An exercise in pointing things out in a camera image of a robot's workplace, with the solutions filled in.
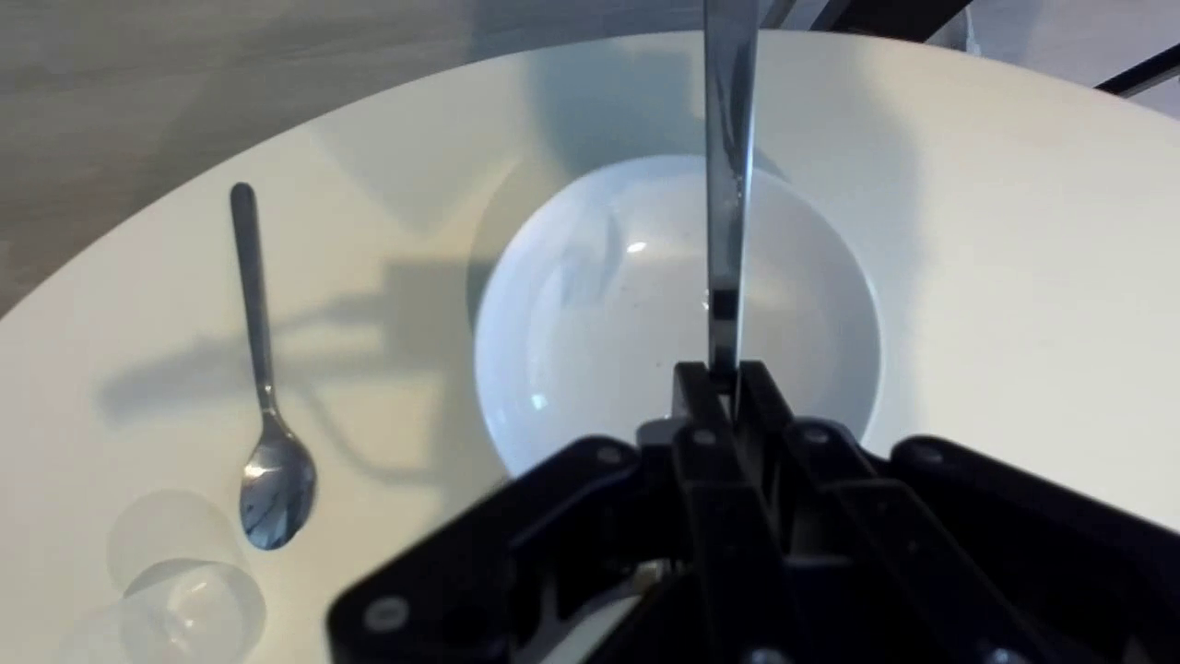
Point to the silver fork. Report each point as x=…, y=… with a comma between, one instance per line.
x=727, y=157

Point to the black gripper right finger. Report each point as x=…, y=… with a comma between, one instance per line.
x=879, y=570

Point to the silver spoon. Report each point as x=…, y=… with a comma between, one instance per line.
x=279, y=478

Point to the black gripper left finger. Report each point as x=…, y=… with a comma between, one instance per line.
x=745, y=602

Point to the white ceramic bowl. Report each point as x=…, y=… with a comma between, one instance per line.
x=601, y=296

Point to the clear drinking glass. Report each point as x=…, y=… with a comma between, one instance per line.
x=184, y=592

